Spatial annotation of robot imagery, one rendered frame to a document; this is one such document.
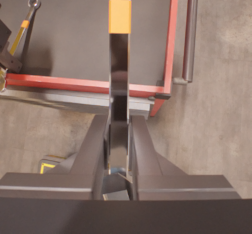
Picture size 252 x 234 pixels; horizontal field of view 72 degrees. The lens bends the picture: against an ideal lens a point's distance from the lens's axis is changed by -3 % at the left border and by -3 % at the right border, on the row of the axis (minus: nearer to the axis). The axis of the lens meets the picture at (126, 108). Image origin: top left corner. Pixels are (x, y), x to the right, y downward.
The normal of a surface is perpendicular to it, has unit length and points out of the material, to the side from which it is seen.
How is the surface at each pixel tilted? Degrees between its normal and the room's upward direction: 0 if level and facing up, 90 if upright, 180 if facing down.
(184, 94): 0
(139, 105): 14
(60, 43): 0
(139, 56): 0
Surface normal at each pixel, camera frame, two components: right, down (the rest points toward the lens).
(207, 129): -0.11, -0.11
